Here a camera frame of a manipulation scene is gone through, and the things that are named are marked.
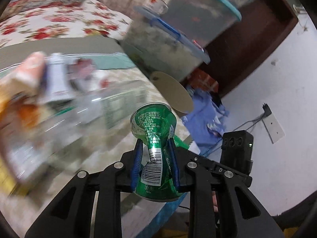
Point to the middle clear storage box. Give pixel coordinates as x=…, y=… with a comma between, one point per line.
x=201, y=20

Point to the orange red bag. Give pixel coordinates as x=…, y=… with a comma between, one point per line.
x=199, y=79

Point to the orange snack packet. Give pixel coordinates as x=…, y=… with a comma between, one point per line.
x=26, y=117

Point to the crushed green soda can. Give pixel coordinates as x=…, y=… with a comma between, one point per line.
x=155, y=124

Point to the beige round trash bin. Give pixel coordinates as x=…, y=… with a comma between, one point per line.
x=173, y=92

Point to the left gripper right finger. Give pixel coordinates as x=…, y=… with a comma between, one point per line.
x=174, y=165

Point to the black plug with cable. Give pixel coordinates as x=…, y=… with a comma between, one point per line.
x=245, y=126

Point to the clear plastic bottle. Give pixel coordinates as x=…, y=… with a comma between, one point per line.
x=59, y=141

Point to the white wall socket plate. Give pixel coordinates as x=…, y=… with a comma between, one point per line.
x=273, y=128

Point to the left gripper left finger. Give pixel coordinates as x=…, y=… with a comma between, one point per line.
x=137, y=163

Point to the lower clear storage box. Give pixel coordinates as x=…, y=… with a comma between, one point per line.
x=154, y=45

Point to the pink paper cup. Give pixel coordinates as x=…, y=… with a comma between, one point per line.
x=25, y=79

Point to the floral bed quilt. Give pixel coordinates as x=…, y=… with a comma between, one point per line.
x=32, y=20

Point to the blue cloth pile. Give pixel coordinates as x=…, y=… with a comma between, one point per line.
x=206, y=123

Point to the red white snack wrapper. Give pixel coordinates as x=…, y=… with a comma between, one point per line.
x=83, y=76

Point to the white star mug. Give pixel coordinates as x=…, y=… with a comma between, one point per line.
x=157, y=6

